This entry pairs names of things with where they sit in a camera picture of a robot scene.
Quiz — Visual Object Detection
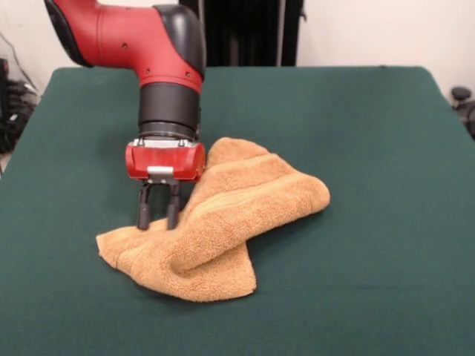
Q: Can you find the tan terry towel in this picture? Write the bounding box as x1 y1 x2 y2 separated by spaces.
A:
95 136 332 303

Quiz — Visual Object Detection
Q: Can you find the dark green table cloth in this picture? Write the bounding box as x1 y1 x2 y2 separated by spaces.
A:
0 65 475 356

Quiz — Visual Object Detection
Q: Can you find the grey chair base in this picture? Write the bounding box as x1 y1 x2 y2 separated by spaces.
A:
451 86 475 140

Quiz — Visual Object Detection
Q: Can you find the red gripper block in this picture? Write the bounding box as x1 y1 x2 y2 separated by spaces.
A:
125 139 206 231

